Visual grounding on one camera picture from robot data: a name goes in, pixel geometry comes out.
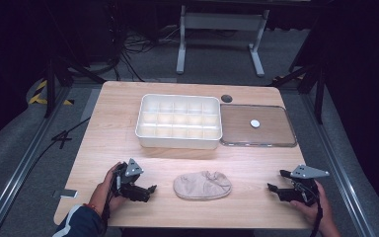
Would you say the person's left hand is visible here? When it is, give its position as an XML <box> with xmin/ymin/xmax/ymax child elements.
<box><xmin>88</xmin><ymin>161</ymin><xmax>128</xmax><ymax>217</ymax></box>

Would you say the transparent box lid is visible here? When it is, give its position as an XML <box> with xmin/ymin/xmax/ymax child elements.
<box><xmin>219</xmin><ymin>103</ymin><xmax>298</xmax><ymax>148</ymax></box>

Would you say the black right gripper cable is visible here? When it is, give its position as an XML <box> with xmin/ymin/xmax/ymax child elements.
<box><xmin>309</xmin><ymin>184</ymin><xmax>324</xmax><ymax>237</ymax></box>

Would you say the bundle of floor cables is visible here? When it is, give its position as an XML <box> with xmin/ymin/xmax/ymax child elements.
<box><xmin>110</xmin><ymin>23</ymin><xmax>182</xmax><ymax>83</ymax></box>

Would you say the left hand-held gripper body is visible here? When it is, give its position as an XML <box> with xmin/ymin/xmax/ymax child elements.
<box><xmin>112</xmin><ymin>158</ymin><xmax>145</xmax><ymax>198</ymax></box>

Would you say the aluminium floor rail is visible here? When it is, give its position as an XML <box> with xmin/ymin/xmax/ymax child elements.
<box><xmin>299</xmin><ymin>92</ymin><xmax>376</xmax><ymax>237</ymax></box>
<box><xmin>0</xmin><ymin>84</ymin><xmax>73</xmax><ymax>237</ymax></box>

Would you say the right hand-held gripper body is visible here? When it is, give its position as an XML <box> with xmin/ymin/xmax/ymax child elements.
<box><xmin>290</xmin><ymin>164</ymin><xmax>331</xmax><ymax>207</ymax></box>

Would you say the white compartment storage box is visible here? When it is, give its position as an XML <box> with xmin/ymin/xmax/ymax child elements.
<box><xmin>134</xmin><ymin>93</ymin><xmax>224</xmax><ymax>150</ymax></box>

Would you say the beige sock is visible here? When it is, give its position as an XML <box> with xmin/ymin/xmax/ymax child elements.
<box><xmin>172</xmin><ymin>170</ymin><xmax>233</xmax><ymax>201</ymax></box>

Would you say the yellow black floor tape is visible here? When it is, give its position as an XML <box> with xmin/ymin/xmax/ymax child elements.
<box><xmin>28</xmin><ymin>79</ymin><xmax>76</xmax><ymax>107</ymax></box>

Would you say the grey tape piece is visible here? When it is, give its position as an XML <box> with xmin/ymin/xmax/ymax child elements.
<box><xmin>52</xmin><ymin>188</ymin><xmax>79</xmax><ymax>199</ymax></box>

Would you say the black tripod stand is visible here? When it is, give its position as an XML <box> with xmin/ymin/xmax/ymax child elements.
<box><xmin>268</xmin><ymin>16</ymin><xmax>328</xmax><ymax>125</ymax></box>
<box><xmin>42</xmin><ymin>0</ymin><xmax>107</xmax><ymax>119</ymax></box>

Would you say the black floor cable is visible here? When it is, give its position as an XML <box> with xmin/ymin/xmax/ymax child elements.
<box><xmin>29</xmin><ymin>116</ymin><xmax>92</xmax><ymax>172</ymax></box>

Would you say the black floor tape mark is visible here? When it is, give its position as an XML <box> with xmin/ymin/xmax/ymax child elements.
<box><xmin>50</xmin><ymin>129</ymin><xmax>74</xmax><ymax>150</ymax></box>

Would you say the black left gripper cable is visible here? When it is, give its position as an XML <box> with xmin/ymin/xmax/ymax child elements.
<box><xmin>101</xmin><ymin>177</ymin><xmax>117</xmax><ymax>230</ymax></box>

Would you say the red wrist bracelet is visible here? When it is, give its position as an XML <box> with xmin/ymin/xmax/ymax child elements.
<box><xmin>82</xmin><ymin>202</ymin><xmax>101</xmax><ymax>217</ymax></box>

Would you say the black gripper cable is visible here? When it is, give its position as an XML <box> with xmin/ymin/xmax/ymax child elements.
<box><xmin>309</xmin><ymin>184</ymin><xmax>324</xmax><ymax>237</ymax></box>
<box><xmin>101</xmin><ymin>177</ymin><xmax>117</xmax><ymax>230</ymax></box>

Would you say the white metal desk frame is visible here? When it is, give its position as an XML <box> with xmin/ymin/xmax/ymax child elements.
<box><xmin>175</xmin><ymin>4</ymin><xmax>271</xmax><ymax>79</ymax></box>

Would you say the person's right hand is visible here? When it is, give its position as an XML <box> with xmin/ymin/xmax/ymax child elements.
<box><xmin>289</xmin><ymin>180</ymin><xmax>336</xmax><ymax>232</ymax></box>

